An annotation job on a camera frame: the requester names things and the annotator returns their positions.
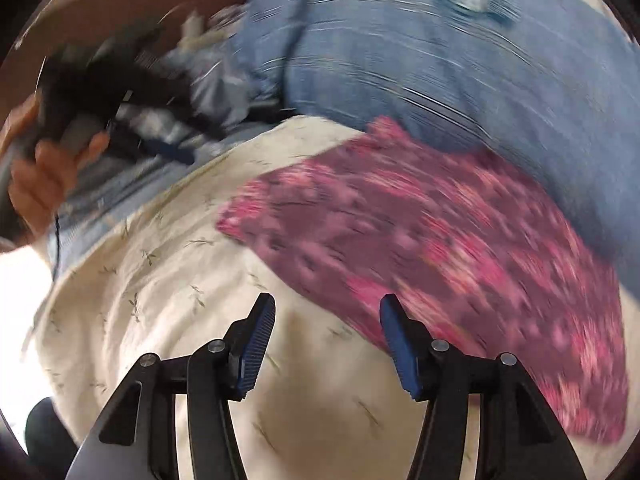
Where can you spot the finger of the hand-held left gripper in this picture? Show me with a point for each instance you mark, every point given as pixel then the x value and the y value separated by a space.
pixel 170 152

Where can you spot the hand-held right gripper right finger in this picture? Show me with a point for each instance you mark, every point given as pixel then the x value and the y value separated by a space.
pixel 400 355

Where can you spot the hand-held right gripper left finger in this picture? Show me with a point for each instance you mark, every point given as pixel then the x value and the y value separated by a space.
pixel 255 350

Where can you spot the purple floral shirt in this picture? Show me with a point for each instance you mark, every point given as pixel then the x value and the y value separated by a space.
pixel 425 235

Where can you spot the person's left hand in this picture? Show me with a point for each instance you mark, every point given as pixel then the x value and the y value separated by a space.
pixel 40 185

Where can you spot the brown wooden headboard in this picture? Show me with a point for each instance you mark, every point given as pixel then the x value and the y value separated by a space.
pixel 125 5

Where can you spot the grey-blue floral bedding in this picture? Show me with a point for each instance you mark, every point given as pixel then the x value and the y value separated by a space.
pixel 220 85

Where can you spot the cream leaf-print bed sheet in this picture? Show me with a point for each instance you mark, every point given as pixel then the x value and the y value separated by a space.
pixel 175 285

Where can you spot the blue plaid pillow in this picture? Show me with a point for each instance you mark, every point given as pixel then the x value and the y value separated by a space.
pixel 375 50

